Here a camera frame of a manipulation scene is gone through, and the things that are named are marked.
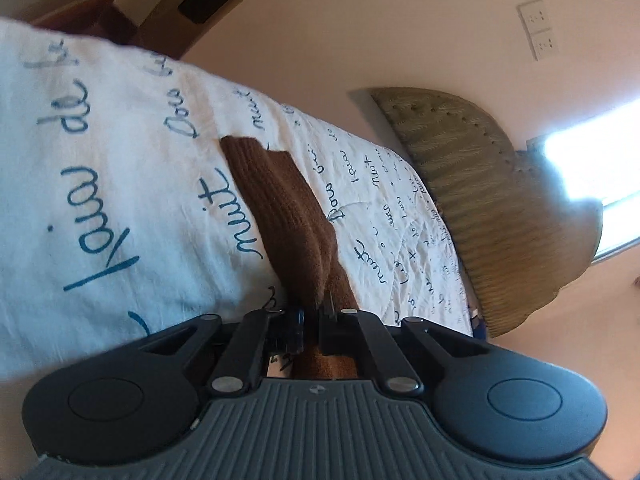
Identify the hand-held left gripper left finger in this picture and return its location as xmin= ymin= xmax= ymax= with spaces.
xmin=131 ymin=307 xmax=307 ymax=397

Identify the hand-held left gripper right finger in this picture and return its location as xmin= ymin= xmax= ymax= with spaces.
xmin=318 ymin=292 xmax=495 ymax=397

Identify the brown knitted garment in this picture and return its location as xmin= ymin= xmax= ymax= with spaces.
xmin=219 ymin=135 xmax=362 ymax=381

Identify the olive striped upholstered headboard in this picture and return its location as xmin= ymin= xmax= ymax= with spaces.
xmin=371 ymin=87 xmax=604 ymax=339

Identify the white script printed blanket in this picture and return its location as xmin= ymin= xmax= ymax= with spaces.
xmin=0 ymin=16 xmax=476 ymax=386

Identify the bright window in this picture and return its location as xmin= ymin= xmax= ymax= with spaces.
xmin=540 ymin=116 xmax=640 ymax=263

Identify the white wall socket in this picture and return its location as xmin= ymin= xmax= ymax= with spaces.
xmin=529 ymin=29 xmax=560 ymax=62
xmin=517 ymin=0 xmax=552 ymax=37

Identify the wooden door frame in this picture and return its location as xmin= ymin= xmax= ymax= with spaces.
xmin=27 ymin=0 xmax=147 ymax=52

